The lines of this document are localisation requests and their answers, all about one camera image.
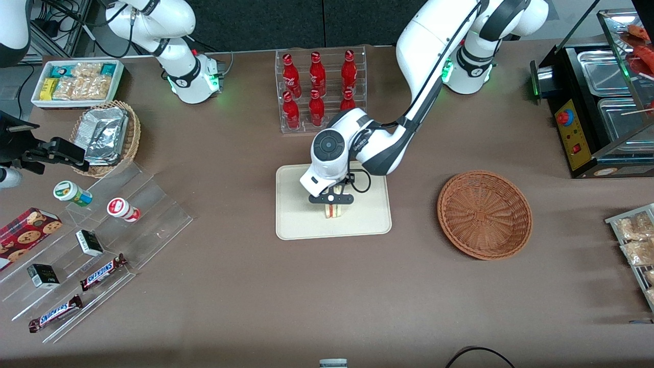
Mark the triangular sandwich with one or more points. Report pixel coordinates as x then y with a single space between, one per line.
333 211

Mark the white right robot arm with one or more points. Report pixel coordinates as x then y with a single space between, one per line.
179 20

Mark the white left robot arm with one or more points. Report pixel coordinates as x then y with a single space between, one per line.
434 41

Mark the cream plastic tray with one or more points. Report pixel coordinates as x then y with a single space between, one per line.
368 214

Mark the light wicker basket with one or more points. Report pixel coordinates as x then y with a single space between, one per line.
134 133

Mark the round brown wicker basket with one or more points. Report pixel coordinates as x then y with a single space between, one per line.
483 214

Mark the tray of packaged pastries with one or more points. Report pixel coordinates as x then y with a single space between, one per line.
610 221

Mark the silver foil pack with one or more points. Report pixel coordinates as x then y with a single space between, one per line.
104 135

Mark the green lid snack cup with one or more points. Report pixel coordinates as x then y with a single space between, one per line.
71 192

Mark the clear acrylic bottle rack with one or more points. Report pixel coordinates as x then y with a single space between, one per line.
306 130

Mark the clear cracker bag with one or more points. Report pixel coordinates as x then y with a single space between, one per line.
87 70
69 88
98 88

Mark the yellow snack packet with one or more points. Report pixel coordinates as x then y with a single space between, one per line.
47 89

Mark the red tartan cookie box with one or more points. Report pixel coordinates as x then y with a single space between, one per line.
25 235

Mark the red cola bottle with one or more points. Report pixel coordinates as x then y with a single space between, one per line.
348 101
291 112
317 74
349 71
291 76
317 110

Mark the teal snack packet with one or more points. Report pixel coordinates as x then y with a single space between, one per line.
108 69
61 71

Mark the red lid snack cup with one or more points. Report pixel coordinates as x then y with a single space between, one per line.
122 209

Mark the white rectangular snack bin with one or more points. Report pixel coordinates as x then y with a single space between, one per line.
120 76

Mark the small black box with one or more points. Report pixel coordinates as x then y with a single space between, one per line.
90 243
43 276

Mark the clear acrylic stepped stand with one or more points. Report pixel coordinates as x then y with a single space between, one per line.
153 225

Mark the brown snickers bar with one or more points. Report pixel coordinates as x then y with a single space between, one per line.
55 313
102 272

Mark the small grey device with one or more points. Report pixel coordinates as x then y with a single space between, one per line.
333 363

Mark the black food warmer machine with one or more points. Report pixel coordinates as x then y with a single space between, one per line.
572 138

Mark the steel warmer pan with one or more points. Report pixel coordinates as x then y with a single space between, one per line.
621 125
605 71

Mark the clear snack bag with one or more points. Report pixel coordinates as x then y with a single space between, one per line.
636 226
638 253
651 296
650 277

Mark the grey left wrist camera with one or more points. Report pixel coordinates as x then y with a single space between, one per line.
331 198

